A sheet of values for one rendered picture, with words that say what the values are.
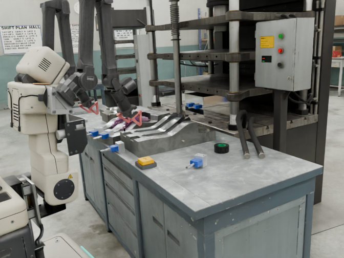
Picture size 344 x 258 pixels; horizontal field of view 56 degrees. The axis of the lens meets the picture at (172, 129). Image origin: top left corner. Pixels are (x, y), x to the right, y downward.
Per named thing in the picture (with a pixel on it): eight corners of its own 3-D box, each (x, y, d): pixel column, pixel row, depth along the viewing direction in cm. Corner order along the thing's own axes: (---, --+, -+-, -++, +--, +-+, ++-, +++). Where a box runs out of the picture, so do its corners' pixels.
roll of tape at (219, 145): (230, 149, 174) (230, 143, 173) (228, 154, 167) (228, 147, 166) (215, 148, 177) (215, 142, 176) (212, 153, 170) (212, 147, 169)
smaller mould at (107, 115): (108, 123, 247) (107, 114, 245) (102, 120, 260) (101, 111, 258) (132, 119, 256) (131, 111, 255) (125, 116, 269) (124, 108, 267)
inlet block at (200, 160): (191, 174, 144) (191, 163, 142) (182, 172, 147) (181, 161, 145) (207, 165, 153) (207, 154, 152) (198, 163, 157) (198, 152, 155)
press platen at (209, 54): (236, 84, 200) (236, 52, 195) (146, 73, 309) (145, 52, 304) (322, 72, 239) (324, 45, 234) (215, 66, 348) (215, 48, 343)
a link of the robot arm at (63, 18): (51, 2, 172) (59, -1, 164) (62, 2, 176) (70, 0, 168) (62, 82, 183) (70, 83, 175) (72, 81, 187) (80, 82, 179)
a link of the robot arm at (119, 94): (107, 91, 152) (113, 92, 148) (117, 83, 155) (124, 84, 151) (114, 103, 155) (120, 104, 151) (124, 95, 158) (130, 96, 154)
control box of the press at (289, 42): (281, 256, 209) (291, 17, 171) (248, 233, 235) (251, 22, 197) (304, 244, 219) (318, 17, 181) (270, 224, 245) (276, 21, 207)
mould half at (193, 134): (138, 157, 168) (136, 133, 165) (121, 146, 190) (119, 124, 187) (215, 140, 192) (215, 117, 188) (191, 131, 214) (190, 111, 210)
